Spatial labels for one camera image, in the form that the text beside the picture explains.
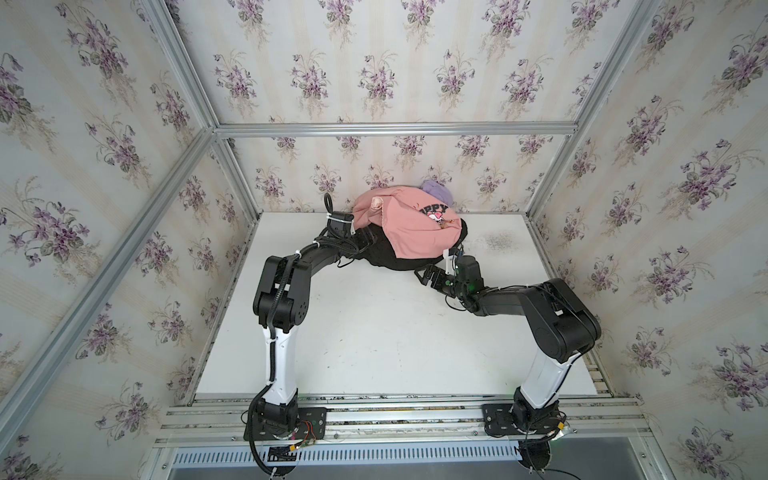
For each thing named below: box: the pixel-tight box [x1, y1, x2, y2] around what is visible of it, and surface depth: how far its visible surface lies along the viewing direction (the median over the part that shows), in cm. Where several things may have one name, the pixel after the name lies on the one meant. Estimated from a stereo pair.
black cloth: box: [353, 219, 468, 271], surface depth 106 cm
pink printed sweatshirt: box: [353, 186, 462, 259], surface depth 109 cm
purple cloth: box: [420, 180, 454, 207], surface depth 116 cm
